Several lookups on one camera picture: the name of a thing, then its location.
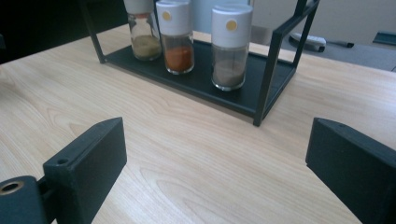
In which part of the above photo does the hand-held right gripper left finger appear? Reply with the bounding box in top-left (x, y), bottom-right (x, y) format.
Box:
top-left (42, 117), bottom-right (128, 224)

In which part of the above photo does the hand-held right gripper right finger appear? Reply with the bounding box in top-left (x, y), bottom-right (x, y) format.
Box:
top-left (305, 117), bottom-right (396, 224)

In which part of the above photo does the spice jar with yellowish powder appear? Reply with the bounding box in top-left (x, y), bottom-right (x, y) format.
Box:
top-left (123, 0), bottom-right (163, 62)

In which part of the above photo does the black two-tier metal rack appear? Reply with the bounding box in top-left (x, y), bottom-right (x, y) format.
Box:
top-left (78, 0), bottom-right (321, 127)

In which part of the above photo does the spice jar with orange powder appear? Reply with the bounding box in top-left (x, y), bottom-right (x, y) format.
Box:
top-left (155, 0), bottom-right (195, 76)

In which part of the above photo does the spice jar with grey-brown powder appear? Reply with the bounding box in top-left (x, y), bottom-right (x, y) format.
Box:
top-left (210, 3), bottom-right (254, 92)

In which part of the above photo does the black marker pen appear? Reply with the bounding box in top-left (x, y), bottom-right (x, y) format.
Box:
top-left (326, 39), bottom-right (355, 49)

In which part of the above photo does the dark grey flat bar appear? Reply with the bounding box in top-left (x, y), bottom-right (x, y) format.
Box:
top-left (372, 30), bottom-right (396, 47)

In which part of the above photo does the white oblong device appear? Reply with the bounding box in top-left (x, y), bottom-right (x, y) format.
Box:
top-left (289, 32), bottom-right (327, 53)

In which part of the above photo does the black curtain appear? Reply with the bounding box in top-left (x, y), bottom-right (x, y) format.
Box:
top-left (0, 0), bottom-right (129, 65)

